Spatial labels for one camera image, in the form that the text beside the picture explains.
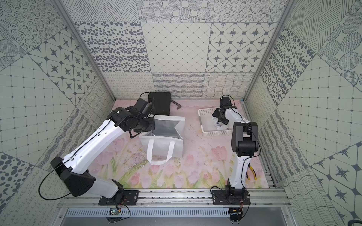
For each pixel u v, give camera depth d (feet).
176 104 3.89
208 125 3.43
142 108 1.81
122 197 2.27
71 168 1.30
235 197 2.24
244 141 1.78
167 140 2.35
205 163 2.82
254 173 2.68
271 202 2.44
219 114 2.81
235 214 2.36
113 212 2.35
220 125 3.22
